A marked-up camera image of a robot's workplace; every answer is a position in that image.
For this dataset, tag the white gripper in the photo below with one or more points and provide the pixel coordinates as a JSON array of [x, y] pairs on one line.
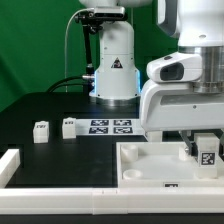
[[175, 107]]

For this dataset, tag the white U-shaped fence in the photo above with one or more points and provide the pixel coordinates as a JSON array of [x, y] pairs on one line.
[[98, 201]]

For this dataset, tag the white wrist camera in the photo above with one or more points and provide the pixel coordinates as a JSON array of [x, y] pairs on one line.
[[176, 67]]

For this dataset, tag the fiducial marker sheet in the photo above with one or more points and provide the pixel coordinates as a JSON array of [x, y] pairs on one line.
[[100, 127]]

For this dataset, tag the white square tabletop part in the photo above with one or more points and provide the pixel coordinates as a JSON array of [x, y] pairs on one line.
[[145, 165]]

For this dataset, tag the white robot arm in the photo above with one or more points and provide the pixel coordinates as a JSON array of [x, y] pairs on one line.
[[154, 29]]

